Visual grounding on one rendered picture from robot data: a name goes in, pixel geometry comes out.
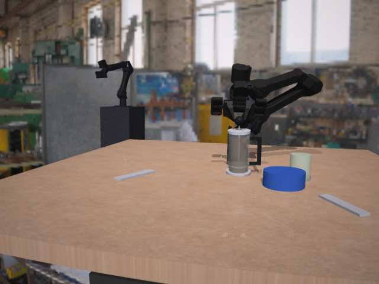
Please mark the french press coffee maker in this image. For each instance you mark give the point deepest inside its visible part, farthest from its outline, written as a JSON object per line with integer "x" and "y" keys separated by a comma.
{"x": 238, "y": 157}

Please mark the blue short cylinder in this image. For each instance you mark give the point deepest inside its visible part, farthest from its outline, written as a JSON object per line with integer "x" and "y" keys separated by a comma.
{"x": 284, "y": 178}

